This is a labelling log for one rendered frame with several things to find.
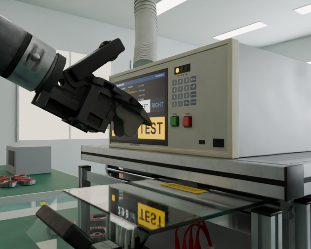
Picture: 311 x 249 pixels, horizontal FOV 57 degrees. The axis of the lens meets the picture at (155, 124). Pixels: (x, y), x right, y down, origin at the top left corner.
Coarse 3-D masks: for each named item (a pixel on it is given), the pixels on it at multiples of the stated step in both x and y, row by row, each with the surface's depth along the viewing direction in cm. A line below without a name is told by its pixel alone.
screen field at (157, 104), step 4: (144, 100) 69; (148, 100) 68; (152, 100) 66; (156, 100) 65; (160, 100) 64; (144, 104) 69; (148, 104) 68; (152, 104) 66; (156, 104) 65; (160, 104) 64; (144, 108) 69; (148, 108) 67; (152, 108) 66; (156, 108) 65; (160, 108) 64; (148, 112) 67
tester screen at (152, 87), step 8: (136, 80) 72; (144, 80) 69; (152, 80) 66; (160, 80) 64; (120, 88) 78; (128, 88) 75; (136, 88) 72; (144, 88) 69; (152, 88) 66; (160, 88) 64; (136, 96) 72; (144, 96) 69; (152, 96) 66; (160, 96) 64; (152, 112) 66; (160, 112) 64; (112, 128) 81; (112, 136) 81; (136, 136) 71
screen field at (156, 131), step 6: (156, 120) 65; (162, 120) 63; (144, 126) 69; (150, 126) 67; (156, 126) 65; (162, 126) 63; (138, 132) 71; (144, 132) 69; (150, 132) 67; (156, 132) 65; (162, 132) 63; (144, 138) 69; (150, 138) 67; (156, 138) 65; (162, 138) 63
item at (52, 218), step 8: (40, 208) 38; (48, 208) 37; (40, 216) 36; (48, 216) 35; (56, 216) 34; (48, 224) 34; (56, 224) 32; (64, 224) 31; (72, 224) 30; (56, 232) 31; (64, 232) 30; (72, 232) 30; (80, 232) 31; (64, 240) 30; (72, 240) 30; (80, 240) 31; (88, 240) 31; (80, 248) 31; (88, 248) 31
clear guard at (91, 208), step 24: (72, 192) 45; (96, 192) 45; (120, 192) 45; (144, 192) 45; (168, 192) 45; (216, 192) 45; (240, 192) 45; (72, 216) 39; (96, 216) 35; (120, 216) 33; (144, 216) 33; (168, 216) 33; (192, 216) 33; (216, 216) 34; (48, 240) 38; (96, 240) 32; (120, 240) 29; (144, 240) 28
